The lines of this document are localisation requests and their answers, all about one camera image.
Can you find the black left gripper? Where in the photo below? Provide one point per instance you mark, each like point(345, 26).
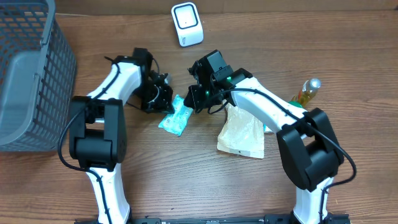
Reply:
point(165, 106)

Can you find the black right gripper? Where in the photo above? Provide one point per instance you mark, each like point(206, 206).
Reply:
point(195, 98)

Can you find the green wet wipes pack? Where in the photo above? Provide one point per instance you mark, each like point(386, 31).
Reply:
point(177, 122)

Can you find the brown Pantree snack pouch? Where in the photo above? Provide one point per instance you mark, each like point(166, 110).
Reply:
point(242, 134)

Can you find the small green sachet pack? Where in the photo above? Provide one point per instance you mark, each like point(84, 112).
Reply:
point(267, 130)

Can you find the green lid round jar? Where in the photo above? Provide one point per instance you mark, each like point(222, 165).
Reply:
point(294, 103)

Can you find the yellow oil glass bottle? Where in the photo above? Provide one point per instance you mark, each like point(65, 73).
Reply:
point(309, 90)

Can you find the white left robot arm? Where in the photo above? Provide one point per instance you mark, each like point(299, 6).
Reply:
point(97, 130)

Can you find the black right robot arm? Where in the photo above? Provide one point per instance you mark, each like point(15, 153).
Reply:
point(308, 147)

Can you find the white barcode scanner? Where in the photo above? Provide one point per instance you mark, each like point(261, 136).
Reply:
point(187, 24)

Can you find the grey plastic basket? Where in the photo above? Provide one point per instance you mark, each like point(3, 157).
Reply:
point(38, 70)

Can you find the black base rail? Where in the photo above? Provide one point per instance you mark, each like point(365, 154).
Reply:
point(217, 220)

